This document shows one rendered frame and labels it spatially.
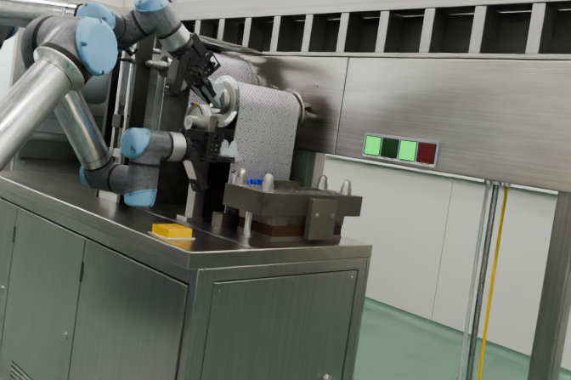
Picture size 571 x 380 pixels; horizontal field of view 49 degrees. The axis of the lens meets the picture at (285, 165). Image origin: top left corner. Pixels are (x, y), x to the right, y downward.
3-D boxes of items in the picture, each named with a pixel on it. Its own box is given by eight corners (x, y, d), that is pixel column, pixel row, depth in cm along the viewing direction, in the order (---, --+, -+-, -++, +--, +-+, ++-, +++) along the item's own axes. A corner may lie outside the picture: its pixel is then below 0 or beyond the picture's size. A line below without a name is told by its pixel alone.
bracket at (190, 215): (174, 218, 179) (189, 112, 177) (193, 218, 183) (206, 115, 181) (184, 222, 175) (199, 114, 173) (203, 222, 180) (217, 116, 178)
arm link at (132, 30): (86, 23, 153) (123, 2, 151) (106, 31, 164) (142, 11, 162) (99, 52, 153) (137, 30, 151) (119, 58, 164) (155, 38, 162)
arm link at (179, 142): (172, 162, 156) (154, 158, 162) (187, 163, 160) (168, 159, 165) (175, 133, 156) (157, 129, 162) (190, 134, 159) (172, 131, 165)
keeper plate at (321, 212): (302, 237, 170) (308, 198, 169) (327, 237, 177) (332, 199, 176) (309, 240, 168) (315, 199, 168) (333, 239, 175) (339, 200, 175)
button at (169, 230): (150, 233, 152) (152, 223, 152) (175, 232, 157) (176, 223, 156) (166, 239, 147) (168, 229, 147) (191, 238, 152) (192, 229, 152)
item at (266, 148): (228, 183, 175) (236, 117, 174) (286, 186, 192) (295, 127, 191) (228, 184, 175) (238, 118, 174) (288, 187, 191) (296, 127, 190)
